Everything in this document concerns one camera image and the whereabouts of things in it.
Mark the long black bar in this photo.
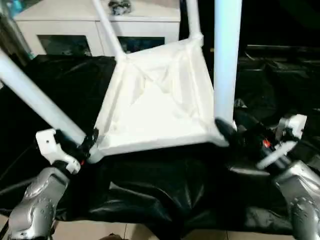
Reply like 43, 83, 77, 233
246, 44, 320, 54

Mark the dark rounded robot body part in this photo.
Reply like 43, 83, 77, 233
103, 232, 123, 240

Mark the black backdrop cloth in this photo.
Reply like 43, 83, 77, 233
178, 0, 320, 58

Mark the white cabinet with glass doors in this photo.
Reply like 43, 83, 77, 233
13, 0, 181, 57

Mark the grey curtain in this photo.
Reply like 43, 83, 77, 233
0, 0, 35, 66

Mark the blue white wrapped roll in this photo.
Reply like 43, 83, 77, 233
11, 0, 25, 12

